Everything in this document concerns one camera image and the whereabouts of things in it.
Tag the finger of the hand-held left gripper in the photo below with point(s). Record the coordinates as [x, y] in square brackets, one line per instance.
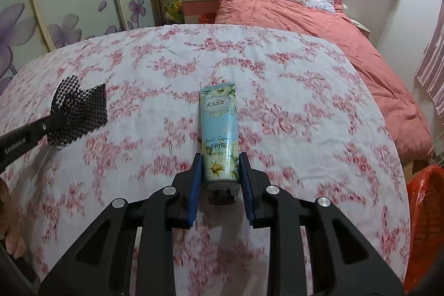
[43, 127]

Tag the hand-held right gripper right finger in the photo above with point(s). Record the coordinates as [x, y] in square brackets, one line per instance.
[247, 188]

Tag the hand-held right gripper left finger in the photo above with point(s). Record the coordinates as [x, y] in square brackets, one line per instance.
[196, 188]

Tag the black foam mesh mat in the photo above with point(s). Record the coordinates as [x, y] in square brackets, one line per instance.
[83, 108]

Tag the light blue hand cream tube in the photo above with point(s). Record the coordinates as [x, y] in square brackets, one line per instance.
[218, 129]

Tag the orange plastic basket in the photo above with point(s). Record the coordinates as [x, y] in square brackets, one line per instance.
[426, 219]

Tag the pink floral tablecloth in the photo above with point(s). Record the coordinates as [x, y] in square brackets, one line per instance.
[295, 108]

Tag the person's bare foot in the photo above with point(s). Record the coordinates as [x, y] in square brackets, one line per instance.
[15, 244]

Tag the red waste bin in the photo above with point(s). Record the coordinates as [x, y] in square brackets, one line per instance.
[207, 18]

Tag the bed with pink duvet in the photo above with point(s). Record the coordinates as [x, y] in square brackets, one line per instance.
[347, 39]

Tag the pink white nightstand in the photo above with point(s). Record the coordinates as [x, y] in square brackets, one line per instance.
[197, 8]

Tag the small wooden nightstand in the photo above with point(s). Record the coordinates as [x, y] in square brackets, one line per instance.
[360, 26]

